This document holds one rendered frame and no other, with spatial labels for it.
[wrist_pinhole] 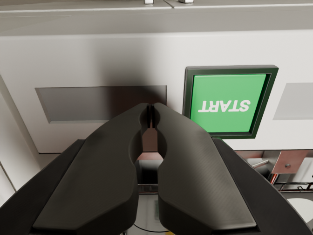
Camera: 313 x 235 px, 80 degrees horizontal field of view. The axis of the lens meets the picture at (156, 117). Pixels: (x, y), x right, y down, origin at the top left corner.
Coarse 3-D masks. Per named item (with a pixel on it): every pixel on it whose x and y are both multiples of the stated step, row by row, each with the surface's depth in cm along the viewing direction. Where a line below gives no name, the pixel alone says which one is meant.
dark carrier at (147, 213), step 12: (288, 192) 29; (300, 192) 29; (312, 192) 29; (144, 204) 30; (156, 204) 30; (144, 216) 32; (156, 216) 32; (132, 228) 34; (144, 228) 35; (156, 228) 35; (312, 228) 34
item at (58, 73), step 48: (0, 48) 11; (48, 48) 11; (96, 48) 11; (144, 48) 11; (192, 48) 11; (240, 48) 11; (288, 48) 11; (48, 96) 14; (96, 96) 14; (144, 96) 14; (288, 96) 14; (48, 144) 16; (144, 144) 16; (240, 144) 16; (288, 144) 16
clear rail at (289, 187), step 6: (138, 186) 28; (144, 186) 28; (150, 186) 28; (156, 186) 28; (276, 186) 28; (282, 186) 28; (288, 186) 28; (294, 186) 28; (300, 186) 28; (306, 186) 28; (312, 186) 28; (138, 192) 28; (144, 192) 28; (150, 192) 28; (156, 192) 28
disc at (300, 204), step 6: (294, 198) 30; (300, 198) 30; (294, 204) 30; (300, 204) 30; (306, 204) 30; (312, 204) 30; (300, 210) 31; (306, 210) 31; (312, 210) 31; (306, 216) 32; (312, 216) 32; (306, 222) 33
